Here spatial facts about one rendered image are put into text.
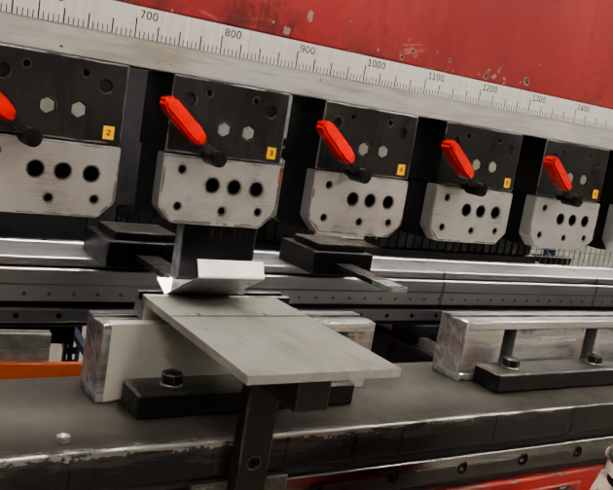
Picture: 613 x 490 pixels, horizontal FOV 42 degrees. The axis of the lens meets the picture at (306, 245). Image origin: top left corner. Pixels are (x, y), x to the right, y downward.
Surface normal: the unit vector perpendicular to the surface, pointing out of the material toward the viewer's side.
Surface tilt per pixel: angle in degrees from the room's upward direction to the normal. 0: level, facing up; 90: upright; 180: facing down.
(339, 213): 90
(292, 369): 0
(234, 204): 90
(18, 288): 90
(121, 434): 0
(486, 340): 90
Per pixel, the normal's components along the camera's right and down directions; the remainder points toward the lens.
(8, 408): 0.16, -0.97
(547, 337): 0.52, 0.22
